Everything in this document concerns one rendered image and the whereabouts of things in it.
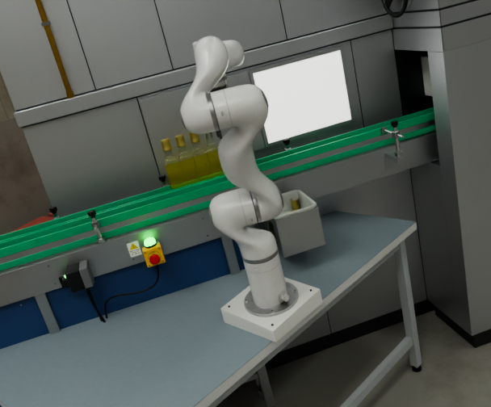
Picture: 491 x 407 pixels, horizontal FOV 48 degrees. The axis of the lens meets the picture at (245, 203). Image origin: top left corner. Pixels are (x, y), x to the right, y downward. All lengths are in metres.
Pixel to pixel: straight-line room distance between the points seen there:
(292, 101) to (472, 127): 0.74
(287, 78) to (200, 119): 1.04
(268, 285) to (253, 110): 0.64
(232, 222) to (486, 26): 1.29
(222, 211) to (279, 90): 0.87
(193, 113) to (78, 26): 0.99
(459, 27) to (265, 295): 1.26
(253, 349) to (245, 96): 0.81
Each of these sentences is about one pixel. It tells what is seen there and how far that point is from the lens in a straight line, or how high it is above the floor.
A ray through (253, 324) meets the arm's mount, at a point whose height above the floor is 0.79.
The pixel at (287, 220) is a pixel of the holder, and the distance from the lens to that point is 2.02.
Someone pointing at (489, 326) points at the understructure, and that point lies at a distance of 2.84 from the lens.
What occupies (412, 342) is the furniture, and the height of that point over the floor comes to 0.18.
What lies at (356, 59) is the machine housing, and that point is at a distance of 2.53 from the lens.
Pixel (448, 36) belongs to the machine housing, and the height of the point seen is 1.46.
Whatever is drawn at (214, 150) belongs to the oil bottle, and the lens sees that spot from 2.20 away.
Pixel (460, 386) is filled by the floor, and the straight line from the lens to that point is 2.70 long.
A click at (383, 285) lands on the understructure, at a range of 2.91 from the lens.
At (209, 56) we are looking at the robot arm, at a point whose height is 1.65.
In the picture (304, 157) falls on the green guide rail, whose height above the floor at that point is 1.11.
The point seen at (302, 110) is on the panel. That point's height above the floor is 1.27.
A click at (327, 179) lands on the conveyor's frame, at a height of 0.99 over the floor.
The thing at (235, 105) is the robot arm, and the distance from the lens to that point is 1.40.
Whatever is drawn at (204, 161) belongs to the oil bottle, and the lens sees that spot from 2.20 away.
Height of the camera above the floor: 1.76
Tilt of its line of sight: 20 degrees down
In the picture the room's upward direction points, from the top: 14 degrees counter-clockwise
